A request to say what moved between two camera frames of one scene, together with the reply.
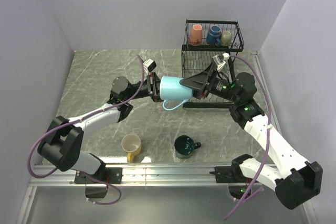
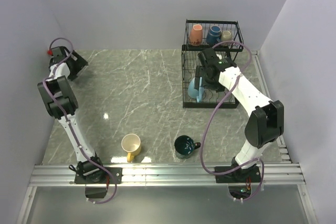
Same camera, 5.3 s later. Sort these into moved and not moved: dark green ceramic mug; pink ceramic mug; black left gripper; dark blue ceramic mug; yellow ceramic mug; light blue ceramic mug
Moved: black left gripper; light blue ceramic mug
Not moved: dark green ceramic mug; dark blue ceramic mug; pink ceramic mug; yellow ceramic mug
